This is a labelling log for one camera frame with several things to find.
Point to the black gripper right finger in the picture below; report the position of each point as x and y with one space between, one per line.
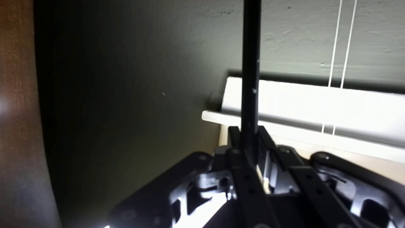
336 193

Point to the black pole with round base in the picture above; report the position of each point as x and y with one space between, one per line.
250 63

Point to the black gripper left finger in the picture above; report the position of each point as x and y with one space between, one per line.
184 202

